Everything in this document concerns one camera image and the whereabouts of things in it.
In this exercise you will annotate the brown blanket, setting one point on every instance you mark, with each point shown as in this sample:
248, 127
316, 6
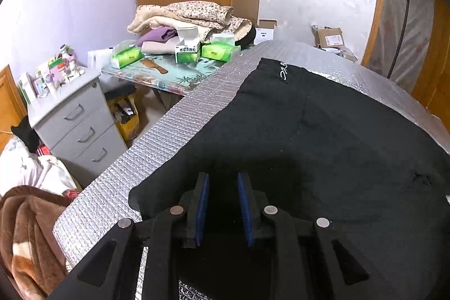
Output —
31, 233

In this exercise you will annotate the wooden door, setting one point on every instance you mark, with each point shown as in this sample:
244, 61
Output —
436, 75

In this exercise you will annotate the wooden panel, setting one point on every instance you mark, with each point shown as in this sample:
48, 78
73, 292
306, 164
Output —
8, 103

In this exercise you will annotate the floral bed sheet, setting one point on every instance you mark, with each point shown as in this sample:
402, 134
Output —
45, 173

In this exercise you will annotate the black hat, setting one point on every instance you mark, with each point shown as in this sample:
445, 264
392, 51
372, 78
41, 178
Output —
246, 38

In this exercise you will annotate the white open carton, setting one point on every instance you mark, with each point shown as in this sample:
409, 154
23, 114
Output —
188, 34

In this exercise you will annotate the green tissue pack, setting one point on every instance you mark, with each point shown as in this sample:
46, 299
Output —
126, 57
218, 52

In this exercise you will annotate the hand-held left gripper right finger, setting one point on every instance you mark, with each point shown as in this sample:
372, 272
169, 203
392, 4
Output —
245, 212

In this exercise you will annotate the yellow bag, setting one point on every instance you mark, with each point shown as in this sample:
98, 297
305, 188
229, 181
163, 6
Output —
128, 127

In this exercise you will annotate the pile of folded blankets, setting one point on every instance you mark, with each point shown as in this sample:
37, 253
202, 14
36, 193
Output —
197, 13

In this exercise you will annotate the clear plastic packet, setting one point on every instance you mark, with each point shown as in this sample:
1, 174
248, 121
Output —
346, 54

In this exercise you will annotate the wooden comb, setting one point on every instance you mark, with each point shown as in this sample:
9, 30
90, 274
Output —
156, 66

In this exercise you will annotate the wooden door frame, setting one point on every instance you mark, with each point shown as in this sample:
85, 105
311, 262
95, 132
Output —
374, 22

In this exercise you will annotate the group of cosmetic bottles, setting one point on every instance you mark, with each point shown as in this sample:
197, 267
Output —
56, 71

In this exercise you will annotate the dark cloth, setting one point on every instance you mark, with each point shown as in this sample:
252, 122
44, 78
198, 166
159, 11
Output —
26, 134

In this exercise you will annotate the printed folding table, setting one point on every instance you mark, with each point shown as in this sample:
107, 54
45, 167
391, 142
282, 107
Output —
175, 75

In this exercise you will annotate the grey drawer cabinet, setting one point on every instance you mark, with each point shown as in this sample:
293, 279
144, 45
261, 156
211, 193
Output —
77, 117

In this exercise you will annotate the clear plastic door curtain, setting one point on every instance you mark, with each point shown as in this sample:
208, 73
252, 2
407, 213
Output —
397, 40

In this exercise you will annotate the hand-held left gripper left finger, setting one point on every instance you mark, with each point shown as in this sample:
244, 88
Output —
202, 212

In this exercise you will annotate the white box with black label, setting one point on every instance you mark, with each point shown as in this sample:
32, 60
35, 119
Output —
265, 34

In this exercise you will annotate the green white medicine box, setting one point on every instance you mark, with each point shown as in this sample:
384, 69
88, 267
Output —
188, 54

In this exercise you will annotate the white paper bag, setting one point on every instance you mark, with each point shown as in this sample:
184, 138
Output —
98, 59

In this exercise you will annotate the black pants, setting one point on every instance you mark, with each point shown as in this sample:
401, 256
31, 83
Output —
316, 145

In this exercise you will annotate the silver foil mat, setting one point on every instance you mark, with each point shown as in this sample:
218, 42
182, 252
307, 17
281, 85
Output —
158, 152

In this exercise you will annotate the purple folded cloth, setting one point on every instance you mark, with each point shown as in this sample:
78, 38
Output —
158, 36

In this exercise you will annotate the beige folded cloth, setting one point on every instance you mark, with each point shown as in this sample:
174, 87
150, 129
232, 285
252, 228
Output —
156, 47

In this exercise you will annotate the brown cardboard box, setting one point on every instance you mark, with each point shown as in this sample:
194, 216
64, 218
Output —
330, 38

